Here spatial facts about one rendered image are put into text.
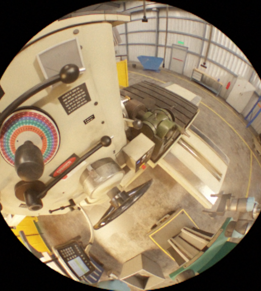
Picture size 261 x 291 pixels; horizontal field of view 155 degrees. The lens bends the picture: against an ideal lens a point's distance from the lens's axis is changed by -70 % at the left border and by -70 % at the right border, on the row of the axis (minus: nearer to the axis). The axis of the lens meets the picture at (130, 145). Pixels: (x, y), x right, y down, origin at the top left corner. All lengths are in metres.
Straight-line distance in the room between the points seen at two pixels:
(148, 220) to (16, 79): 1.95
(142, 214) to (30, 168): 1.76
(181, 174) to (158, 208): 0.88
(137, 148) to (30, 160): 0.45
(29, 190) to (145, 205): 1.68
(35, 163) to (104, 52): 0.26
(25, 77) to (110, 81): 0.20
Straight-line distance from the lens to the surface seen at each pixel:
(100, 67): 0.25
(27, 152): 0.20
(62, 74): 0.17
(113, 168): 0.42
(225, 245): 1.07
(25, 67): 0.22
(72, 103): 0.24
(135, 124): 0.39
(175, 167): 1.20
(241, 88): 6.85
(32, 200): 0.38
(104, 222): 0.33
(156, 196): 1.83
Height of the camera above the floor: 1.78
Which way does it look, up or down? 60 degrees down
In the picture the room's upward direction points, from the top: 5 degrees counter-clockwise
